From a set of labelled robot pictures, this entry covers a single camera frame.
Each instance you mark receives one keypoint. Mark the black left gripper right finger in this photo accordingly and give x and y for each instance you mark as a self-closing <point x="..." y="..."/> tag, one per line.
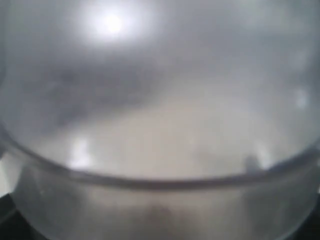
<point x="311" y="228"/>

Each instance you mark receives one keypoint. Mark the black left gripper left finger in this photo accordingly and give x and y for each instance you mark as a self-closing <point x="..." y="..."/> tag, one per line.
<point x="12" y="224"/>

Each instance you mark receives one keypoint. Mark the clear plastic shaker bottle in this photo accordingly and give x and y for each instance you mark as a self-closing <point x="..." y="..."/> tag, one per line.
<point x="161" y="119"/>

